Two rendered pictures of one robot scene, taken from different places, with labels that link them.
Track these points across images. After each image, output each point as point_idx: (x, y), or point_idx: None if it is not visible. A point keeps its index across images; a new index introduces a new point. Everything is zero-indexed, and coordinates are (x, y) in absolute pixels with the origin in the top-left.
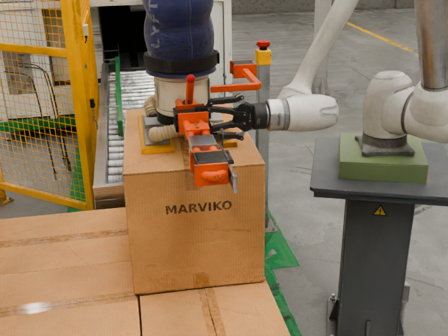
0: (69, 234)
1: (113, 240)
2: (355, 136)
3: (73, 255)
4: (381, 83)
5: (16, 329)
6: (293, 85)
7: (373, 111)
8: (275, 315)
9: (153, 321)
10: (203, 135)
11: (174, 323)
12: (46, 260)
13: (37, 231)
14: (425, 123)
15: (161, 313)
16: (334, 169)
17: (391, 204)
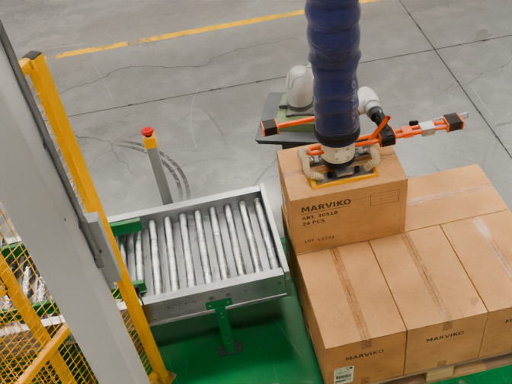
0: (340, 280)
1: (346, 255)
2: (288, 115)
3: (367, 271)
4: (306, 75)
5: (444, 276)
6: None
7: (308, 91)
8: (410, 180)
9: (424, 222)
10: (420, 126)
11: (424, 214)
12: (375, 283)
13: (337, 301)
14: None
15: (417, 220)
16: (311, 133)
17: None
